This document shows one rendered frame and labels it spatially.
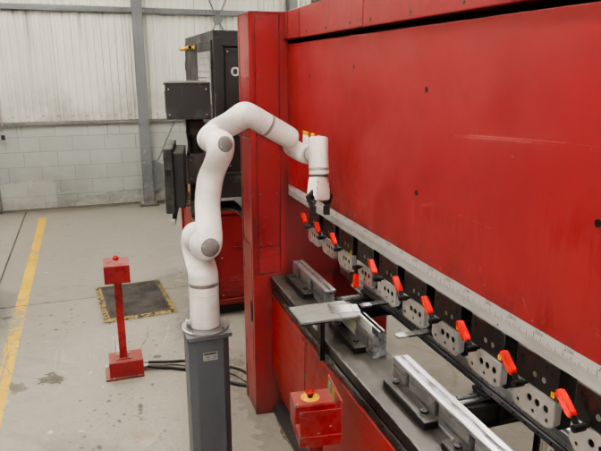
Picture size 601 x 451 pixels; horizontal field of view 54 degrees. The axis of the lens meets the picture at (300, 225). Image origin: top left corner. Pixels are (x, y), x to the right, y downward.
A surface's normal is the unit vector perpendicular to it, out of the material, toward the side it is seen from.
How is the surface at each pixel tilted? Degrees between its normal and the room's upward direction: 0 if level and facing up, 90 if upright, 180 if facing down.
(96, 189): 90
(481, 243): 90
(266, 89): 90
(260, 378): 90
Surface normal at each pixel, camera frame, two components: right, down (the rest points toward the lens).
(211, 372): 0.34, 0.24
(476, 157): -0.95, 0.08
